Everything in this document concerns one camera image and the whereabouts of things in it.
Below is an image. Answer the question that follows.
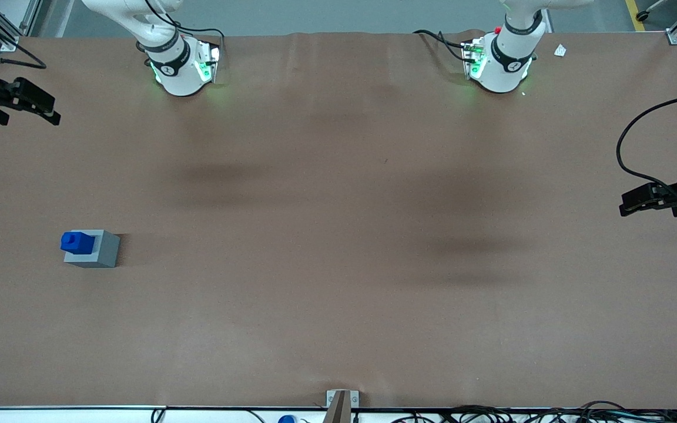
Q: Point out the blue plastic part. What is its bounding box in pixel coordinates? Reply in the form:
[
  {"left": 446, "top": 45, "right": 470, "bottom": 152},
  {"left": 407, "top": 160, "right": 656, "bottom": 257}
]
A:
[{"left": 60, "top": 231, "right": 96, "bottom": 256}]

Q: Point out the gray square base block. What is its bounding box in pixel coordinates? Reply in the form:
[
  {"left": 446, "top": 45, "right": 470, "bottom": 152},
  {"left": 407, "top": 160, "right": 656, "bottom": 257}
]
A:
[{"left": 63, "top": 229, "right": 121, "bottom": 269}]

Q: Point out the black caster wheel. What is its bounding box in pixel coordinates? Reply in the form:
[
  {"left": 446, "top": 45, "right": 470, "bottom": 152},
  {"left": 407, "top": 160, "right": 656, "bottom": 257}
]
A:
[{"left": 635, "top": 0, "right": 669, "bottom": 24}]

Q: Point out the paper table cover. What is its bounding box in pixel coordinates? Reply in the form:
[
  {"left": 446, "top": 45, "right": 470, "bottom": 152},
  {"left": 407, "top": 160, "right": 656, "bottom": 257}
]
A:
[{"left": 0, "top": 29, "right": 677, "bottom": 410}]

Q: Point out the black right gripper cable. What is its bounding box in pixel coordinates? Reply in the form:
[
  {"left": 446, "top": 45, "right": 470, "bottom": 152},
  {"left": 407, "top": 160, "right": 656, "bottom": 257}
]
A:
[{"left": 0, "top": 34, "right": 48, "bottom": 70}]

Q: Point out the long black left gripper cable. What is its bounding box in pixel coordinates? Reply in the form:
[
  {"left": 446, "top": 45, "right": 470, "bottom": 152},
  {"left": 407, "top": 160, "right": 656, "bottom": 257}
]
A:
[{"left": 616, "top": 89, "right": 677, "bottom": 200}]

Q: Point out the black right arm base cable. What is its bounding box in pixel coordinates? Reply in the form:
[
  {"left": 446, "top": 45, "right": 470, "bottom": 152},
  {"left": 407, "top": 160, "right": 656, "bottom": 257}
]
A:
[{"left": 135, "top": 0, "right": 226, "bottom": 57}]

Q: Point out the black arm base cable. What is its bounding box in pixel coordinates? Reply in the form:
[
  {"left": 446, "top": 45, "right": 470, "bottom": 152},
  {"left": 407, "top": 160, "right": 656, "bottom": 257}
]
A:
[
  {"left": 135, "top": 0, "right": 226, "bottom": 57},
  {"left": 413, "top": 29, "right": 475, "bottom": 63}
]

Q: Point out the black cable bundle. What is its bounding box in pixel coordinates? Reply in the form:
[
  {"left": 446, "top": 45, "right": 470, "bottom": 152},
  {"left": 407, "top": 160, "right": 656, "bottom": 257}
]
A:
[{"left": 394, "top": 401, "right": 677, "bottom": 423}]

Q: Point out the black left arm base cable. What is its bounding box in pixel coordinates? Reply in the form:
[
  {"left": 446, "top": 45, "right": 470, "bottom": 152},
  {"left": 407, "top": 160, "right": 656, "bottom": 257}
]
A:
[{"left": 413, "top": 29, "right": 475, "bottom": 63}]

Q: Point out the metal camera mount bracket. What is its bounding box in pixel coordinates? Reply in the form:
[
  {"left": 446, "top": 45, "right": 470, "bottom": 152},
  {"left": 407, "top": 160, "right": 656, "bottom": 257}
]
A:
[{"left": 326, "top": 389, "right": 360, "bottom": 423}]

